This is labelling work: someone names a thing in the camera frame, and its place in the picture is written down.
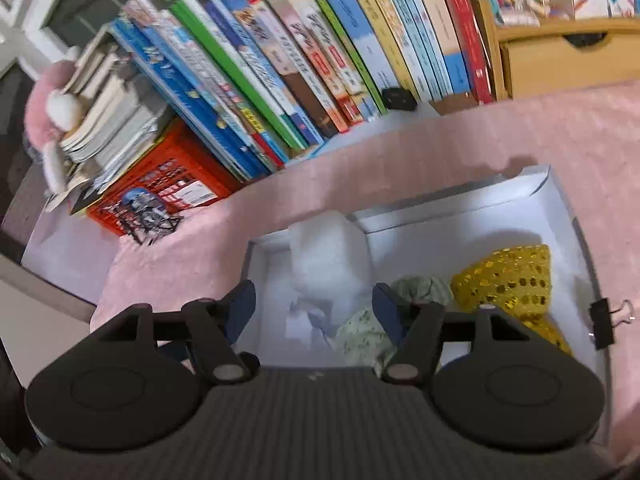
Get miniature bicycle model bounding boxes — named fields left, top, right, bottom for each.
left=113, top=188, right=182, bottom=246

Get red plastic crate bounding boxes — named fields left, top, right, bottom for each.
left=86, top=118, right=241, bottom=235

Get black binder clip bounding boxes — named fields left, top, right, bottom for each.
left=588, top=298, right=636, bottom=350

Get stack of flat books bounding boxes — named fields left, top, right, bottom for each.
left=46, top=25, right=174, bottom=211

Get green floral cloth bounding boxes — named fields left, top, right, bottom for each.
left=333, top=275, right=456, bottom=369

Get row of upright books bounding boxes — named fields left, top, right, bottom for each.
left=112, top=0, right=550, bottom=181

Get pink plush rabbit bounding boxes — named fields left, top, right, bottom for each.
left=24, top=47, right=84, bottom=194

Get wooden drawer organizer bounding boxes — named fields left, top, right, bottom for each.
left=470, top=0, right=639, bottom=101

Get pink striped tablecloth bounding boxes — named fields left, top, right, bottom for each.
left=89, top=79, right=640, bottom=466

